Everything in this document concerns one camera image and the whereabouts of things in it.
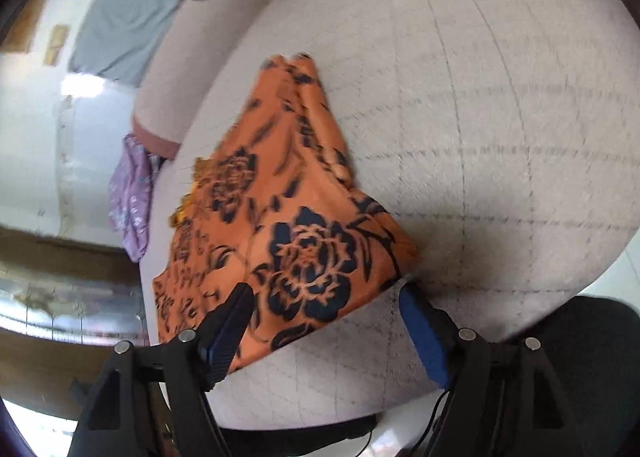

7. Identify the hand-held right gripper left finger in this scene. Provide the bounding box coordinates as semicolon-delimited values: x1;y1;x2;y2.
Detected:
67;283;256;457

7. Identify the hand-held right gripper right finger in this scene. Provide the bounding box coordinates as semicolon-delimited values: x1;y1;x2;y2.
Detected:
398;282;587;457

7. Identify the orange black floral blouse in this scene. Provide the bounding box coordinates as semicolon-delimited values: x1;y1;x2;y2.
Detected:
152;53;422;374

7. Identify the purple floral cloth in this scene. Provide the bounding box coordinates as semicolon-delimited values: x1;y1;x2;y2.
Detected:
107;133;164;264

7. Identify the black seat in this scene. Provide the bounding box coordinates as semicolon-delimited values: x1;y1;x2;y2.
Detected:
492;294;640;457

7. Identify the wooden stained glass door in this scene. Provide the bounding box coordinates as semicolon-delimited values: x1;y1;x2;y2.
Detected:
0;224;152;420

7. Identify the pink bolster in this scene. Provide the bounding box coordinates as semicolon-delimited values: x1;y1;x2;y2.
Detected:
131;0;312;160

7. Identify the grey pillow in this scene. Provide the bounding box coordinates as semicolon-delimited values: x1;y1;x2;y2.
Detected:
67;0;194;88

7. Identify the black cable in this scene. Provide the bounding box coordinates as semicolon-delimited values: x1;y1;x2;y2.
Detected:
360;388;451;457

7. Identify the small wall switch plate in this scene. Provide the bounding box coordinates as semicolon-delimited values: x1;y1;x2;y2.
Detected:
45;25;70;66

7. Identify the large wall switch plate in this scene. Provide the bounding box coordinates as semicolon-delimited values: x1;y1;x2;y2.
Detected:
2;0;54;54

